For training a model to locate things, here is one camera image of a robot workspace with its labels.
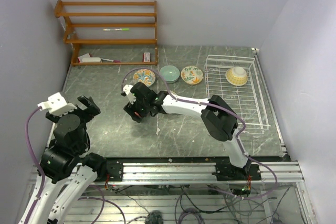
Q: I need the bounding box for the yellow sun blue rim bowl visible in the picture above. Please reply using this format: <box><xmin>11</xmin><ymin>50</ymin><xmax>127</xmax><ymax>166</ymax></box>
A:
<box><xmin>225</xmin><ymin>66</ymin><xmax>248</xmax><ymax>87</ymax></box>

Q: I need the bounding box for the green white pen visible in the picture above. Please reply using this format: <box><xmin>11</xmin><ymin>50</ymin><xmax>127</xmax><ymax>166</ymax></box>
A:
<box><xmin>103</xmin><ymin>28</ymin><xmax>130</xmax><ymax>31</ymax></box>

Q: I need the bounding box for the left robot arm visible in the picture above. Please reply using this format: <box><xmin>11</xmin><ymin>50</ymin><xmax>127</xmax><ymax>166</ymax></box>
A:
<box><xmin>19</xmin><ymin>92</ymin><xmax>107</xmax><ymax>223</ymax></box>

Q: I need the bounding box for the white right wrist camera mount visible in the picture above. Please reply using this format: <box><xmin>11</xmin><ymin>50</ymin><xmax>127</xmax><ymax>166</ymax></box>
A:
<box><xmin>121</xmin><ymin>84</ymin><xmax>136</xmax><ymax>104</ymax></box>

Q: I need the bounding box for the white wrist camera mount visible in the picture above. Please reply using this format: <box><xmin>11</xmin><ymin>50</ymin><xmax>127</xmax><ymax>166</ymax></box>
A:
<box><xmin>37</xmin><ymin>92</ymin><xmax>77</xmax><ymax>116</ymax></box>
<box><xmin>121</xmin><ymin>84</ymin><xmax>136</xmax><ymax>104</ymax></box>

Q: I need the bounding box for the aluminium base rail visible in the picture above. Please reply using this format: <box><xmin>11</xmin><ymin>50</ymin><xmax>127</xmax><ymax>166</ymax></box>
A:
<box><xmin>109</xmin><ymin>162</ymin><xmax>304</xmax><ymax>186</ymax></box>

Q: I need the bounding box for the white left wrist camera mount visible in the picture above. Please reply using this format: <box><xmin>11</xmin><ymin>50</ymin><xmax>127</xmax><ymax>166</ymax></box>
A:
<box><xmin>37</xmin><ymin>92</ymin><xmax>77</xmax><ymax>116</ymax></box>

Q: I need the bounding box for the pink white pen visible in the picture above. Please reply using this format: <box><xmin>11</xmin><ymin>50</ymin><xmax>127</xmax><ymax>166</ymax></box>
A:
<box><xmin>101</xmin><ymin>58</ymin><xmax>121</xmax><ymax>63</ymax></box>

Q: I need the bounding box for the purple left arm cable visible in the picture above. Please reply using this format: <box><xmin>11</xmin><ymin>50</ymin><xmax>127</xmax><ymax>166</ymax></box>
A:
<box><xmin>19</xmin><ymin>107</ymin><xmax>48</xmax><ymax>224</ymax></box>

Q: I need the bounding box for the white wire dish rack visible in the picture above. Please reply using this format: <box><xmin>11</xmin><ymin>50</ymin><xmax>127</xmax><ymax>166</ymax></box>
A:
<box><xmin>204</xmin><ymin>55</ymin><xmax>270</xmax><ymax>138</ymax></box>

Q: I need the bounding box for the blue orange floral bowl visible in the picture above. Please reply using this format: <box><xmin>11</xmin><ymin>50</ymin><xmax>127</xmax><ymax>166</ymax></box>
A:
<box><xmin>133</xmin><ymin>69</ymin><xmax>156</xmax><ymax>87</ymax></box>

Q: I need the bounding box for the white case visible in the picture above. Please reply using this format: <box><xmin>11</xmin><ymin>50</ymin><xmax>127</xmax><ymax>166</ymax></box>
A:
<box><xmin>81</xmin><ymin>57</ymin><xmax>102</xmax><ymax>63</ymax></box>

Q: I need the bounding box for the wooden shelf rack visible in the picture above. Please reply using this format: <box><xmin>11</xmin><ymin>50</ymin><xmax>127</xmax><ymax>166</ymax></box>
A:
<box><xmin>54</xmin><ymin>0</ymin><xmax>159</xmax><ymax>66</ymax></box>

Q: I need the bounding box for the floor cable bundle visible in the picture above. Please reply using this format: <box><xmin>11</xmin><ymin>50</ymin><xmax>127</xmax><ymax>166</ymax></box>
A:
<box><xmin>62</xmin><ymin>182</ymin><xmax>295</xmax><ymax>224</ymax></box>

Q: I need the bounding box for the light teal bowl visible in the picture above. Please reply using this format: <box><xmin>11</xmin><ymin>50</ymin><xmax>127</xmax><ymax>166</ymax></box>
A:
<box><xmin>159</xmin><ymin>65</ymin><xmax>180</xmax><ymax>83</ymax></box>

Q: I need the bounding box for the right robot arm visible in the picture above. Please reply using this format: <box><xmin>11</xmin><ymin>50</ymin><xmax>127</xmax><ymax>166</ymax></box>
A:
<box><xmin>121</xmin><ymin>82</ymin><xmax>251</xmax><ymax>180</ymax></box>

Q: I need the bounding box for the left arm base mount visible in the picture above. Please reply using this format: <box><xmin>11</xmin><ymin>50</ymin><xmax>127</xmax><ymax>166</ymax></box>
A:
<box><xmin>97</xmin><ymin>158</ymin><xmax>124</xmax><ymax>182</ymax></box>

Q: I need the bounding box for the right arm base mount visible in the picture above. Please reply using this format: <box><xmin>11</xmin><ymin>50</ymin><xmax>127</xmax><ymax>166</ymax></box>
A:
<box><xmin>212</xmin><ymin>162</ymin><xmax>261</xmax><ymax>181</ymax></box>

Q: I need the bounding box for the red white small box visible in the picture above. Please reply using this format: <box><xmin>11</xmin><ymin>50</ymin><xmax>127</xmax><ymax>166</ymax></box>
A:
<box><xmin>77</xmin><ymin>53</ymin><xmax>92</xmax><ymax>63</ymax></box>

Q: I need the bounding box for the red white card box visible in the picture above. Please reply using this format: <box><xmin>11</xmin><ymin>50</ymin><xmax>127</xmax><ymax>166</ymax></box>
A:
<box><xmin>143</xmin><ymin>52</ymin><xmax>151</xmax><ymax>62</ymax></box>

